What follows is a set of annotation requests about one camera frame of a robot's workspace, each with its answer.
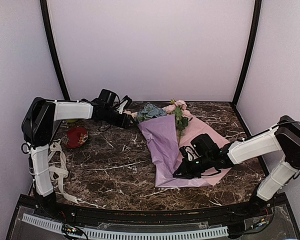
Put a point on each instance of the grey cable duct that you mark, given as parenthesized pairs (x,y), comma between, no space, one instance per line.
(109,231)

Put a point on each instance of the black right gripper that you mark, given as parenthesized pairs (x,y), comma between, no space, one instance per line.
(186,172)

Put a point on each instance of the white fake flower stem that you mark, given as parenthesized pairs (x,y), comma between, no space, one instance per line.
(132,114)

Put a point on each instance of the green fake leaf stem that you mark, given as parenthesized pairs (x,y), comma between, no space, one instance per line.
(181,122)

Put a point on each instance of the pink fake flower stem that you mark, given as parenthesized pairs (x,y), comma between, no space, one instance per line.
(182,104)
(169,109)

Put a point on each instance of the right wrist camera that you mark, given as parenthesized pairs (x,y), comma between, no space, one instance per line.
(201,146)

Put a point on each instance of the lime green bowl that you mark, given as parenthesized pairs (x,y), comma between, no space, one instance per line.
(71,120)

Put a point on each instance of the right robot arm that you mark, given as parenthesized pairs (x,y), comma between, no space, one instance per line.
(284,137)

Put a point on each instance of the purple and pink wrapping paper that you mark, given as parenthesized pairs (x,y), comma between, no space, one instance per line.
(161,136)

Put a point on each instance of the blue fake flower stem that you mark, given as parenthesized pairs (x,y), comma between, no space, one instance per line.
(150,111)

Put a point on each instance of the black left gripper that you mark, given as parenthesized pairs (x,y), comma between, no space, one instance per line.
(125,122)

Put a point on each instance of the white printed ribbon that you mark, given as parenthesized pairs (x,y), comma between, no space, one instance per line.
(58,174)

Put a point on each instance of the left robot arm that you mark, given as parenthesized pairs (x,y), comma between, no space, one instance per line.
(38,129)

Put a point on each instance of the black front rail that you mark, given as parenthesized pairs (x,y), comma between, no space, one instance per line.
(87,216)

